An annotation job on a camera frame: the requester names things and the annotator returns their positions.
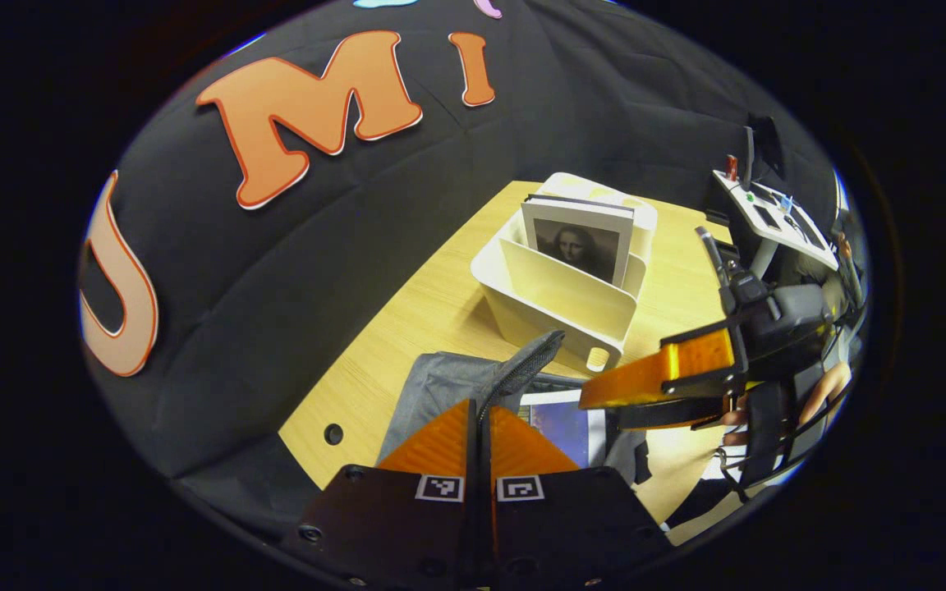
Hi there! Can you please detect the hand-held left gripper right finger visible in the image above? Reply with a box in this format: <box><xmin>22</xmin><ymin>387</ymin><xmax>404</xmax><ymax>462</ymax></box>
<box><xmin>485</xmin><ymin>406</ymin><xmax>675</xmax><ymax>589</ymax></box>

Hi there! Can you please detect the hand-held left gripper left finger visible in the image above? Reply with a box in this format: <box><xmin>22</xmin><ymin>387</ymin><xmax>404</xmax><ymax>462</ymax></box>
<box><xmin>280</xmin><ymin>400</ymin><xmax>484</xmax><ymax>590</ymax></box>

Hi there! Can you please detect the blue cover book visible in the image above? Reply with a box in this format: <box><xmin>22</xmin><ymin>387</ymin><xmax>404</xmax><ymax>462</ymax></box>
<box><xmin>520</xmin><ymin>390</ymin><xmax>608</xmax><ymax>469</ymax></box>

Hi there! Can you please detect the white plastic bookshelf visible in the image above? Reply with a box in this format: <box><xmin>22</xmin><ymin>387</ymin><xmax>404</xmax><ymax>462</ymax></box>
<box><xmin>471</xmin><ymin>172</ymin><xmax>659</xmax><ymax>374</ymax></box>

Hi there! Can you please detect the portrait cover book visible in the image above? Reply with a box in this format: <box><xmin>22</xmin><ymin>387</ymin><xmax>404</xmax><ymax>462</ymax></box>
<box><xmin>521</xmin><ymin>195</ymin><xmax>636</xmax><ymax>288</ymax></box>

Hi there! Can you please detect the grey schoolbag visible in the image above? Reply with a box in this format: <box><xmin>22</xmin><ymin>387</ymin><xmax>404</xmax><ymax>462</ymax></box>
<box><xmin>377</xmin><ymin>331</ymin><xmax>654</xmax><ymax>485</ymax></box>

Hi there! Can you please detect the black backdrop cloth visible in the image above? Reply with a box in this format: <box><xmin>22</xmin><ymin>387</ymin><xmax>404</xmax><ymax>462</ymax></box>
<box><xmin>79</xmin><ymin>0</ymin><xmax>843</xmax><ymax>502</ymax></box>

